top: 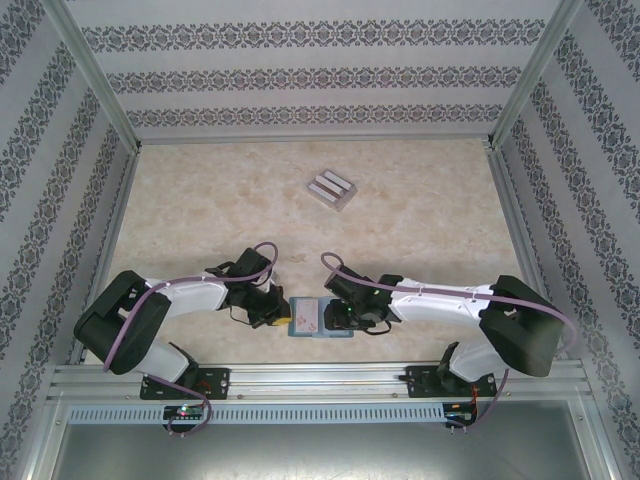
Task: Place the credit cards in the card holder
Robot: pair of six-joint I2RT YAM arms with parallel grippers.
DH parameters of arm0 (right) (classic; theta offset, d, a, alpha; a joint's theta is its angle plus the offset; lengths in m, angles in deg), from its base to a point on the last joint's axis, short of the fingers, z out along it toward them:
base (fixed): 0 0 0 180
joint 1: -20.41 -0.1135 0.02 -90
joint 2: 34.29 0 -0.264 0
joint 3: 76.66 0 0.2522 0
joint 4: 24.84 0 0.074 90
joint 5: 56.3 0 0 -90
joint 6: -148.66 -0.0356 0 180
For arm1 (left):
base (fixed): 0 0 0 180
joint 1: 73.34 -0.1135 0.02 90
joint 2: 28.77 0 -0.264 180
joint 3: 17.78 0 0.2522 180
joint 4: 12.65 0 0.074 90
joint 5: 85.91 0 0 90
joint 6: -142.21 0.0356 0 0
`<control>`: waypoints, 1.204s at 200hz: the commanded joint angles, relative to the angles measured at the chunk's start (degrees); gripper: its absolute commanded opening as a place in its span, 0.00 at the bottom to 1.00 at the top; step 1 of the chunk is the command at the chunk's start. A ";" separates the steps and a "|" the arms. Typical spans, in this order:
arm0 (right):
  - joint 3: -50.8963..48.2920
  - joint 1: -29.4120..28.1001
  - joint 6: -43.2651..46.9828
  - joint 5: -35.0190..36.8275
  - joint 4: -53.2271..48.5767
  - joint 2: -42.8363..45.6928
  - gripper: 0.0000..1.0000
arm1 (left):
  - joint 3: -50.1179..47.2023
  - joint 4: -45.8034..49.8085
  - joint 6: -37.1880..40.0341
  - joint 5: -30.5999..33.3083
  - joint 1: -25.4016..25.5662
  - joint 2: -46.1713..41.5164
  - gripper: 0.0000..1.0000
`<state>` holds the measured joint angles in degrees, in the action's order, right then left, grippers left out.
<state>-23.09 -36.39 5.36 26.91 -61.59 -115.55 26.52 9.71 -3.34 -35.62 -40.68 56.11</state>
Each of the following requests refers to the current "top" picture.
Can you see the small circuit board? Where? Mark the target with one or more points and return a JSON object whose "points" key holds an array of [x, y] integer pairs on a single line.
{"points": [[460, 416], [185, 412]]}

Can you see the grey metal panel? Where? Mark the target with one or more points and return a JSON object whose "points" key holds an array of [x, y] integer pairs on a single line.
{"points": [[320, 450]]}

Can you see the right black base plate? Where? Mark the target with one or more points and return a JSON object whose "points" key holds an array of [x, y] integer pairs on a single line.
{"points": [[417, 382]]}

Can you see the teal leather card holder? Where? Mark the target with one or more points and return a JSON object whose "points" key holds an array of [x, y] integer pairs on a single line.
{"points": [[315, 336]]}

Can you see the aluminium side frame rail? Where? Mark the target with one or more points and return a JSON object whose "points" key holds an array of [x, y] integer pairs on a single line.
{"points": [[117, 210], [505, 190]]}

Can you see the aluminium mounting rail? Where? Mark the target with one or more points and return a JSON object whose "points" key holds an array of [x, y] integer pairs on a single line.
{"points": [[320, 380]]}

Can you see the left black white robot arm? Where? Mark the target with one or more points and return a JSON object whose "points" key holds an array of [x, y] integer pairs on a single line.
{"points": [[125, 330]]}

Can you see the aluminium frame post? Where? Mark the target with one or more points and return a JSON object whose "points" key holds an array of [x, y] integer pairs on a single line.
{"points": [[90, 70], [535, 70]]}

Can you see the white credit card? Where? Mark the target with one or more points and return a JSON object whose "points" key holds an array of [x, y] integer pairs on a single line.
{"points": [[321, 192], [332, 181]]}

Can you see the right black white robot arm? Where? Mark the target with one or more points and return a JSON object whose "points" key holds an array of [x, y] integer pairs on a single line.
{"points": [[520, 325]]}

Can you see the clear acrylic card stand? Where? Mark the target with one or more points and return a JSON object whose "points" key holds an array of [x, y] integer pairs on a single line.
{"points": [[345, 202]]}

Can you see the left small circuit board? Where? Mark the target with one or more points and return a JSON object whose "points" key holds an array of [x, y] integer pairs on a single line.
{"points": [[185, 412]]}

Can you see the right small circuit board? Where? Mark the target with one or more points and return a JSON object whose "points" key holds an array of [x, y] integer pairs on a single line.
{"points": [[460, 416]]}

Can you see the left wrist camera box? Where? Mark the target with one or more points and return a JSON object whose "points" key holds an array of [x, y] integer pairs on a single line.
{"points": [[274, 276]]}

